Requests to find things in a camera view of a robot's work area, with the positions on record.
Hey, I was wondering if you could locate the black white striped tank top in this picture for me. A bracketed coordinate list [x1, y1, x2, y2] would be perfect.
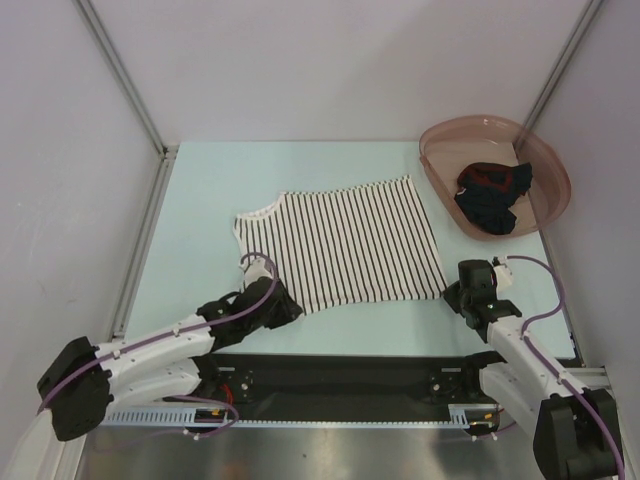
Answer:
[233, 176, 447, 314]

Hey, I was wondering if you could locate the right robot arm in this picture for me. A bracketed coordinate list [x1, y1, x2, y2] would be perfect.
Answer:
[443, 257, 626, 479]

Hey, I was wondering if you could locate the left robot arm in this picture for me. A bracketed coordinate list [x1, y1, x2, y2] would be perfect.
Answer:
[37, 276, 304, 442]

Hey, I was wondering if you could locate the dark navy red tank top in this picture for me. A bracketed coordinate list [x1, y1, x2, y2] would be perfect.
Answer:
[454, 162, 533, 235]

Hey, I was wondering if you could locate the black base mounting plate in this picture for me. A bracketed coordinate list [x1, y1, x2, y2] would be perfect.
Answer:
[194, 352, 502, 424]

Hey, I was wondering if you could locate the brown translucent plastic basin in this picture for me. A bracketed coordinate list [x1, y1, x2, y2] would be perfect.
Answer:
[419, 115, 571, 241]

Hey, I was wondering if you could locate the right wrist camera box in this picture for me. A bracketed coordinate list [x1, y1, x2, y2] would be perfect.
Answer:
[492, 256, 514, 292]

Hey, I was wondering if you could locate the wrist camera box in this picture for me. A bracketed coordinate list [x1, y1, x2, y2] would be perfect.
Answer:
[240, 257, 273, 289]
[492, 256, 514, 292]

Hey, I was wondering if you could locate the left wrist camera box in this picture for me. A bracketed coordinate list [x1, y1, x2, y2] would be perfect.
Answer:
[240, 257, 273, 289]

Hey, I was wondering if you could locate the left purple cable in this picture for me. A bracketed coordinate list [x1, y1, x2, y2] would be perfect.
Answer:
[35, 252, 281, 441]

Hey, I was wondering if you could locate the purple cable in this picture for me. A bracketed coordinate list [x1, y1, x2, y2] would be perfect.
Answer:
[469, 254, 626, 480]
[35, 252, 281, 441]

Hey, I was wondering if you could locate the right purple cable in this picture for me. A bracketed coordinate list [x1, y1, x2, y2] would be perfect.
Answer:
[469, 254, 626, 480]

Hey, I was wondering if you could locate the right slotted cable duct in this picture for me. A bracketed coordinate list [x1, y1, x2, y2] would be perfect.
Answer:
[448, 404, 504, 428]

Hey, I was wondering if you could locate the slotted cable duct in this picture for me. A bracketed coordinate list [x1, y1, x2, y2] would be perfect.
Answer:
[101, 405, 235, 428]
[448, 404, 504, 428]

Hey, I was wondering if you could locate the left slotted cable duct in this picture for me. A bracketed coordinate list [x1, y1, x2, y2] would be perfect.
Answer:
[101, 405, 235, 428]

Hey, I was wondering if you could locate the left aluminium frame post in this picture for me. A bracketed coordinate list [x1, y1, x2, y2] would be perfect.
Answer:
[72, 0, 168, 158]

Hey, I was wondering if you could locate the aluminium frame post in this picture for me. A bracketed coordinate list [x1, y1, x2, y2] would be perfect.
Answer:
[72, 0, 168, 158]
[523, 0, 607, 130]

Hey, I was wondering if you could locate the right aluminium frame post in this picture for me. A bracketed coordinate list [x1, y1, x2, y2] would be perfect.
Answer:
[523, 0, 607, 130]

